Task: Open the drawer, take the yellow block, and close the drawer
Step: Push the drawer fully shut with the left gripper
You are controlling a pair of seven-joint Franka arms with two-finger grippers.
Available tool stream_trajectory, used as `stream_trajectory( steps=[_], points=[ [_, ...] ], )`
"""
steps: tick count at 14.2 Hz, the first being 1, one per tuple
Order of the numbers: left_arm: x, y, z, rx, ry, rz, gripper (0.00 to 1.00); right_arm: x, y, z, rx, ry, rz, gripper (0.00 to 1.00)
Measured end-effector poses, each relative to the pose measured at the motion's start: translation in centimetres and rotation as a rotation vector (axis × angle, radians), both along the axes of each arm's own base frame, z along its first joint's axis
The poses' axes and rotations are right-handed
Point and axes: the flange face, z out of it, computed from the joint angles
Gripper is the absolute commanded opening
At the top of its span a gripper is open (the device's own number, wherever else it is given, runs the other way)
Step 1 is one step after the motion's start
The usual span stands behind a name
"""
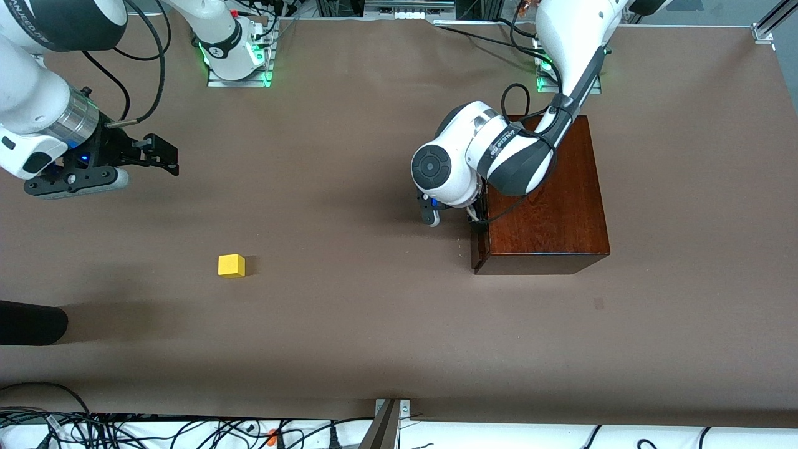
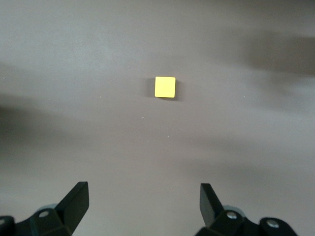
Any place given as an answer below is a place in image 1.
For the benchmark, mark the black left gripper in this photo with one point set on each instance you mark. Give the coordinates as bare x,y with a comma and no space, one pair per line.
479,211

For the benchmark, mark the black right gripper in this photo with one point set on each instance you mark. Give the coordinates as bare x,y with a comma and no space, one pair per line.
107,151

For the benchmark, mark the yellow cube block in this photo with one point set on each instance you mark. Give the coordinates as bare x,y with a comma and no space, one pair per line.
230,265

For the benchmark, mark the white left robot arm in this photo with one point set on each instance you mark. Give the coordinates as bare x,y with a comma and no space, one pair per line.
492,156

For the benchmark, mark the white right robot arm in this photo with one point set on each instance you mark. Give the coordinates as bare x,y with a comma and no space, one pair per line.
31,81

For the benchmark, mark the dark brown wooden cabinet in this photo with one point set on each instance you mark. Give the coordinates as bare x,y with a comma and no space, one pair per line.
555,212

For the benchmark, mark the black cylindrical object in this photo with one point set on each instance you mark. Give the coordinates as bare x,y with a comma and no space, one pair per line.
31,322

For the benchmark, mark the dark angled metal bar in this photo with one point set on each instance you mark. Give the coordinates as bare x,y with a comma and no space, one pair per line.
380,430

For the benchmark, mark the white power strip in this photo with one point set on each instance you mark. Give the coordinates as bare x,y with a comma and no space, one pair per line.
408,9

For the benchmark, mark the black power plug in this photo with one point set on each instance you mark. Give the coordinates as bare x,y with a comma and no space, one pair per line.
333,438

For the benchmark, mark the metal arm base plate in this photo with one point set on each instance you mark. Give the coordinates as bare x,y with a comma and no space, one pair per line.
215,80
545,84

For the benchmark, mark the silver metal bracket plate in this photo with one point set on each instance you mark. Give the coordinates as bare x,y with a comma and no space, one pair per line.
405,408

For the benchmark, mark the silver aluminium frame profile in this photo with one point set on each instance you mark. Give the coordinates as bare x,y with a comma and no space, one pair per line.
773,22

